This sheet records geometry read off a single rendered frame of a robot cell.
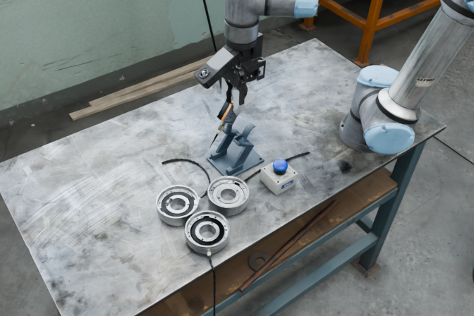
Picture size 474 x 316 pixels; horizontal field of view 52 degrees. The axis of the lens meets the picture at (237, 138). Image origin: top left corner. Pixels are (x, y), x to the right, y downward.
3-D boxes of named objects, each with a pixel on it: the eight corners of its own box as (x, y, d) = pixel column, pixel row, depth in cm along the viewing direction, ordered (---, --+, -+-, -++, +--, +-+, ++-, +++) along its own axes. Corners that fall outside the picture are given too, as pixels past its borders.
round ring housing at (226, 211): (235, 224, 121) (235, 214, 118) (199, 206, 125) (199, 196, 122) (255, 197, 128) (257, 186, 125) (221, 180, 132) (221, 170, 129)
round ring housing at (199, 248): (185, 222, 121) (184, 211, 118) (227, 219, 122) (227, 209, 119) (186, 258, 114) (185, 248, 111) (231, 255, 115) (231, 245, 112)
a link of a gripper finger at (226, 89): (244, 101, 127) (248, 75, 120) (226, 110, 124) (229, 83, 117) (237, 94, 128) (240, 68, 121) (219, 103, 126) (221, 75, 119)
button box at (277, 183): (276, 196, 128) (278, 183, 125) (259, 179, 132) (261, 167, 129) (299, 183, 132) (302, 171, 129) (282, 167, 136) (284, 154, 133)
